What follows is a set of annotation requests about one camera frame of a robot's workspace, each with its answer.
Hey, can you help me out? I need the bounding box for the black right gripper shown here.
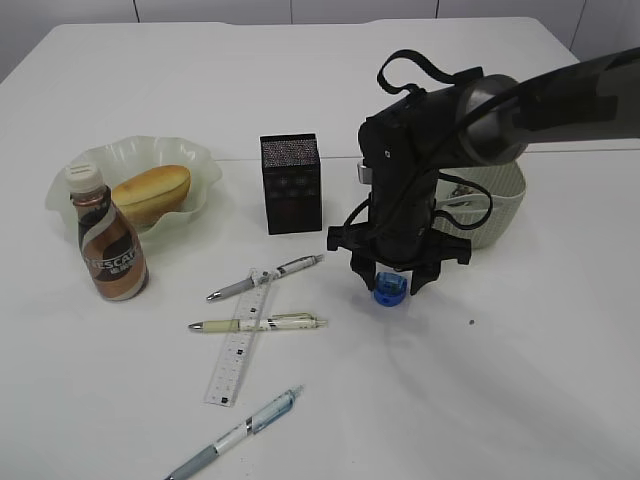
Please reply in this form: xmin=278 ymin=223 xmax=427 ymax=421
xmin=327 ymin=210 xmax=471 ymax=295

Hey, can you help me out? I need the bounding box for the blue pencil sharpener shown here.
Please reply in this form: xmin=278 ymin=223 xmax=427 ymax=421
xmin=373 ymin=272 xmax=408 ymax=307

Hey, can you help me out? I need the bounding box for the small paper ball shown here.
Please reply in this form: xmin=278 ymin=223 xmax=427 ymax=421
xmin=449 ymin=184 xmax=475 ymax=198

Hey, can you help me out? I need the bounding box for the clear plastic ruler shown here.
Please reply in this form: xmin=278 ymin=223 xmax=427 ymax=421
xmin=204 ymin=281 xmax=271 ymax=407

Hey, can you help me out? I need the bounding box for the sugared bread roll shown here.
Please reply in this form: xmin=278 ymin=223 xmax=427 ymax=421
xmin=112 ymin=165 xmax=191 ymax=227

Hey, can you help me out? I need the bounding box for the brown Nescafe coffee bottle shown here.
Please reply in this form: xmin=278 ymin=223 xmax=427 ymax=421
xmin=64 ymin=163 xmax=149 ymax=302

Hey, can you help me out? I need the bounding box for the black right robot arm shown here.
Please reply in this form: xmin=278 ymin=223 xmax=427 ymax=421
xmin=327 ymin=48 xmax=639 ymax=292

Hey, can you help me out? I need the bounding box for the grey grip white pen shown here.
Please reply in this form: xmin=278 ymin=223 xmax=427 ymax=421
xmin=206 ymin=254 xmax=324 ymax=302

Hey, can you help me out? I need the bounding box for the pale green plastic basket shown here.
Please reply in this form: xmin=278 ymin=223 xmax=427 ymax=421
xmin=434 ymin=162 xmax=526 ymax=250

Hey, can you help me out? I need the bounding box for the beige grip white pen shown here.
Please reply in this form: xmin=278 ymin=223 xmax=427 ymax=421
xmin=188 ymin=312 xmax=328 ymax=334

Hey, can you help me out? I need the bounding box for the black mesh pen holder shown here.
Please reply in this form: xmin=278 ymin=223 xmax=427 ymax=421
xmin=260 ymin=133 xmax=322 ymax=235

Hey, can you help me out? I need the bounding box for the blue grey ballpoint pen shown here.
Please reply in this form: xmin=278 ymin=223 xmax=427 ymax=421
xmin=167 ymin=385 xmax=304 ymax=480

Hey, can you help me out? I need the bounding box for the translucent green wavy plate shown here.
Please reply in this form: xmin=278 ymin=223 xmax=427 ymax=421
xmin=45 ymin=136 xmax=222 ymax=246

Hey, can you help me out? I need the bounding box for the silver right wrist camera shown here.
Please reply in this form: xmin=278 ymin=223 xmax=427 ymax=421
xmin=357 ymin=161 xmax=373 ymax=185

